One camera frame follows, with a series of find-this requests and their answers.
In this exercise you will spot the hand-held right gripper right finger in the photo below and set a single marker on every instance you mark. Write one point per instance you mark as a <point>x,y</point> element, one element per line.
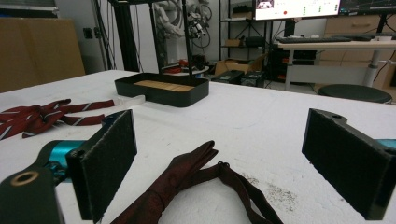
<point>348,161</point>

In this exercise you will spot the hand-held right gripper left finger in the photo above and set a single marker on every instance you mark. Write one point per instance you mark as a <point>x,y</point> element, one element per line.
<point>102,165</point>

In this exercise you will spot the dark maroon necktie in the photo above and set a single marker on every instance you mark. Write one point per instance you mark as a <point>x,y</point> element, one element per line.
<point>183,183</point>

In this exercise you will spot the black tray with wooden bottom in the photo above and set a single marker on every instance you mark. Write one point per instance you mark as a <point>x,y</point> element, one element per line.
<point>163,88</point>

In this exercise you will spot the black round stool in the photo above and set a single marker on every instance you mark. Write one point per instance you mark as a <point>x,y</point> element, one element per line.
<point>355,92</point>

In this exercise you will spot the red striped necktie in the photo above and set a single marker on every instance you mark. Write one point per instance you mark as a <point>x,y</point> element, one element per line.
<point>46,116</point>

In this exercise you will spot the light wooden desk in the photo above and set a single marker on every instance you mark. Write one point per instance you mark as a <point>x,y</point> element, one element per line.
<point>336,45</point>

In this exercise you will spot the wooden drawer cabinet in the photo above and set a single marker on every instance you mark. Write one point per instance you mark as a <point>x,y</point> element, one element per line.
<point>358,37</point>

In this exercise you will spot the black keyboard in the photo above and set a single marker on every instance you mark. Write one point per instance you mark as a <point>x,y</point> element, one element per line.
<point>314,39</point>

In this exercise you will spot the brown cardboard panel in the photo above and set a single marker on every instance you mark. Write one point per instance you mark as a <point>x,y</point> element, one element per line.
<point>37,51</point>

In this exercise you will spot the black metal stand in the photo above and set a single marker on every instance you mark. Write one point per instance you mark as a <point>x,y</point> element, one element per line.
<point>130,34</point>

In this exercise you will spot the black equipment box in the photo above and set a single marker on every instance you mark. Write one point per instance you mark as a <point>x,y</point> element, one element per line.
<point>229,76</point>

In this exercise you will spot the open cardboard box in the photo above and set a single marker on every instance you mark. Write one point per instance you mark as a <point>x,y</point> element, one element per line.
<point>238,64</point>

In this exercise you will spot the computer monitor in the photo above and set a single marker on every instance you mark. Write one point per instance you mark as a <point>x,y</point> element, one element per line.
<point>297,8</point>

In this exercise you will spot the black metal shelf rack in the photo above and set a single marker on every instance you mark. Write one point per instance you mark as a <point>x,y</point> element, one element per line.
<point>243,28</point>

